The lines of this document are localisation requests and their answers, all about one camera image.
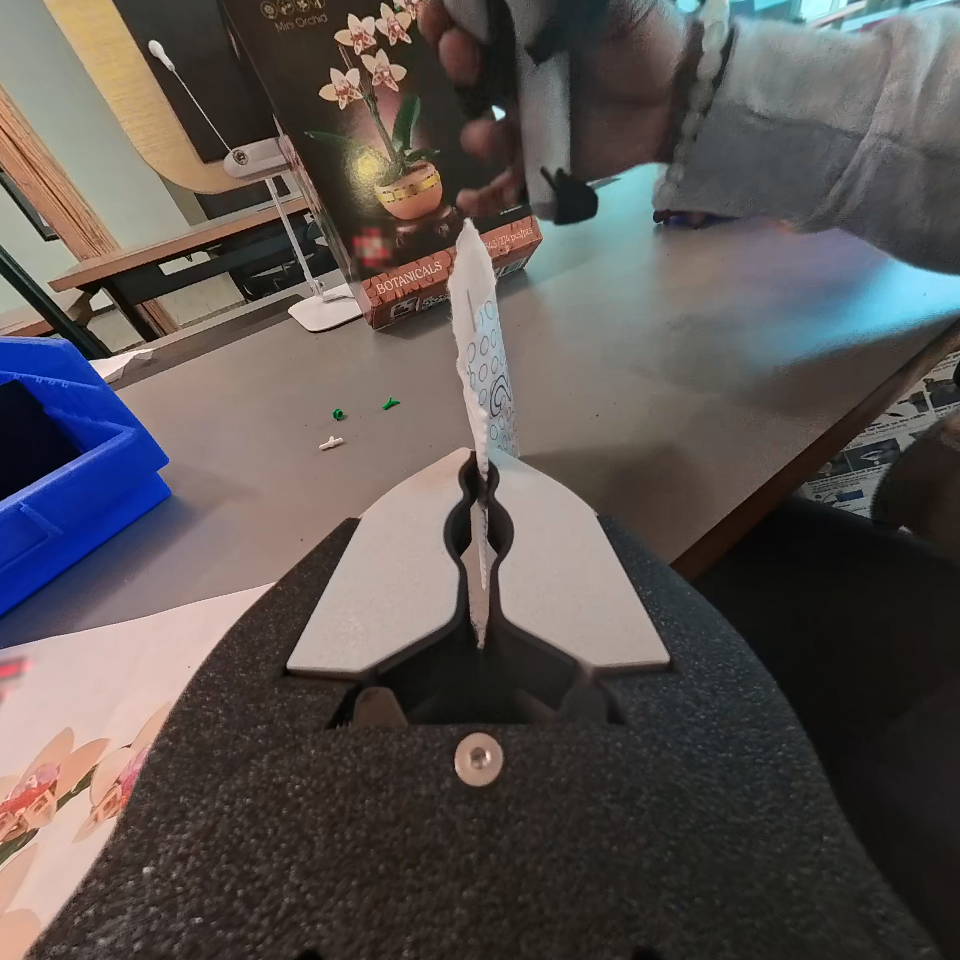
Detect curved wooden panel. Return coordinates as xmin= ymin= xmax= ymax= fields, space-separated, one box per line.
xmin=41 ymin=0 xmax=249 ymax=198

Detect printed paper sheets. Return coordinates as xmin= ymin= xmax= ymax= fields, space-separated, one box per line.
xmin=798 ymin=352 xmax=960 ymax=519

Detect black tripod stand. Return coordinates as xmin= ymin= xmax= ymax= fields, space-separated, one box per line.
xmin=0 ymin=243 xmax=114 ymax=361

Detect white camera stand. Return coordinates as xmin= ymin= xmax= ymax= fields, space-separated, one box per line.
xmin=147 ymin=39 xmax=361 ymax=333

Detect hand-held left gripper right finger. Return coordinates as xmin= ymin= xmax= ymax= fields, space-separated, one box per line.
xmin=482 ymin=459 xmax=672 ymax=672

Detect orchid instruction booklet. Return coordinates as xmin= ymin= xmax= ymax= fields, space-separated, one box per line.
xmin=0 ymin=585 xmax=275 ymax=960

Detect torn circle-print paper bag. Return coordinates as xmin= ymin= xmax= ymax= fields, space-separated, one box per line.
xmin=447 ymin=217 xmax=521 ymax=650

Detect person's right forearm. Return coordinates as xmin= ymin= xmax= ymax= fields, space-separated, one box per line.
xmin=652 ymin=11 xmax=960 ymax=275

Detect black orchid set box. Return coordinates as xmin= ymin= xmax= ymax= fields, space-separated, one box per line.
xmin=217 ymin=0 xmax=545 ymax=331

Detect wooden table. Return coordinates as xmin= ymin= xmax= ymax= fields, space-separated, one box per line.
xmin=48 ymin=196 xmax=312 ymax=339

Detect person's right hand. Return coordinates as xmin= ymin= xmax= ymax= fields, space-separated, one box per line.
xmin=416 ymin=0 xmax=702 ymax=219

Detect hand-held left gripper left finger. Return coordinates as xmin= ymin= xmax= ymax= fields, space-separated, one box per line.
xmin=287 ymin=448 xmax=481 ymax=681

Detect blue plastic bin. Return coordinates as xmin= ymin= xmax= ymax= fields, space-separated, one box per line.
xmin=0 ymin=336 xmax=172 ymax=618

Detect wooden post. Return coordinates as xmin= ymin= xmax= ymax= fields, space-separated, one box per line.
xmin=0 ymin=82 xmax=177 ymax=342

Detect crumpled white paper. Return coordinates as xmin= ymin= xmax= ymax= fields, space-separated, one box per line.
xmin=90 ymin=345 xmax=155 ymax=384

